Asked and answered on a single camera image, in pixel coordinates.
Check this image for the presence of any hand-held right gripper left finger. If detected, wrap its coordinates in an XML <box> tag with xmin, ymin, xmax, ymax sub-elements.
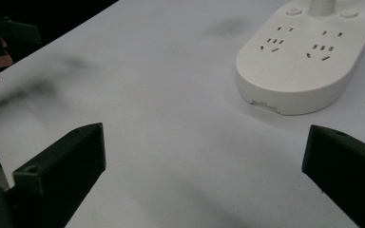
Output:
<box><xmin>9</xmin><ymin>122</ymin><xmax>106</xmax><ymax>228</ymax></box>

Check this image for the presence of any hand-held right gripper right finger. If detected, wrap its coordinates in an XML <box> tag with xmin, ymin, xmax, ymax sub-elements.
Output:
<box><xmin>301</xmin><ymin>123</ymin><xmax>365</xmax><ymax>228</ymax></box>

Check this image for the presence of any white power strip lamp base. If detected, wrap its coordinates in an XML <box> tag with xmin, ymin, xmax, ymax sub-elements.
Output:
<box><xmin>235</xmin><ymin>0</ymin><xmax>365</xmax><ymax>116</ymax></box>

